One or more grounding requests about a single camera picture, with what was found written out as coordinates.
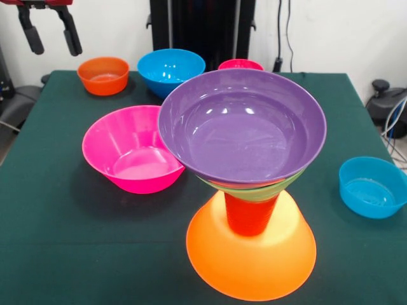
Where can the large orange bowl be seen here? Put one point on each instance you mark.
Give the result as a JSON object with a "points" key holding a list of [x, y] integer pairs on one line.
{"points": [[254, 270]]}

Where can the large pink bowl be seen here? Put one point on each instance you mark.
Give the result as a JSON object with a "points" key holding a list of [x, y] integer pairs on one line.
{"points": [[127, 152]]}

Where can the large green bowl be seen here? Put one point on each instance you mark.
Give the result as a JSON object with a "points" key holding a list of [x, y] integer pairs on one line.
{"points": [[286, 183]]}

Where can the orange cup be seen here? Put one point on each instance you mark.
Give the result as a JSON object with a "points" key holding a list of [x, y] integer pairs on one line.
{"points": [[103, 85], [249, 219]]}

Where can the blue cup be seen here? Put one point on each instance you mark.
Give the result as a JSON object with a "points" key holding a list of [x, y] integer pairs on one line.
{"points": [[369, 197]]}

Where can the purple bowl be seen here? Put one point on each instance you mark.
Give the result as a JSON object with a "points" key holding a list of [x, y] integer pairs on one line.
{"points": [[241, 133]]}

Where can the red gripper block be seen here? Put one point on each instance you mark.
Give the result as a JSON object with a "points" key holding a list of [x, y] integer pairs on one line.
{"points": [[47, 2]]}

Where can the blue bowl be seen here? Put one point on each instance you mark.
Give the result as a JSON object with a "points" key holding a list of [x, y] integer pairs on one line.
{"points": [[165, 79]]}

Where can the dark green tablecloth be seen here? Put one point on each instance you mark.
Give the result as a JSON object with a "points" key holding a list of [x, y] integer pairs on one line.
{"points": [[95, 238]]}

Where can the small crimson bowl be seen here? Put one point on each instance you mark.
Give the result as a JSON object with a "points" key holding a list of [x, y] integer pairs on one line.
{"points": [[240, 64]]}

